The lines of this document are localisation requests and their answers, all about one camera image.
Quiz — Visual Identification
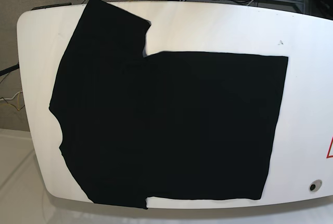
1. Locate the black T-shirt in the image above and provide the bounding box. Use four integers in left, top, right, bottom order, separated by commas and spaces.
49, 0, 288, 209

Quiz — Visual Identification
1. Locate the red triangle sticker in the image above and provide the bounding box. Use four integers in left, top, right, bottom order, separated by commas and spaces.
326, 138, 333, 159

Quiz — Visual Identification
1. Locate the table grommet hole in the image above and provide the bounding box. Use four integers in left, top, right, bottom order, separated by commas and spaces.
309, 180, 323, 192

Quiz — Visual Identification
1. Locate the yellow cable on floor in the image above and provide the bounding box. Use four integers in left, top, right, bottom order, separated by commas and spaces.
0, 90, 24, 111

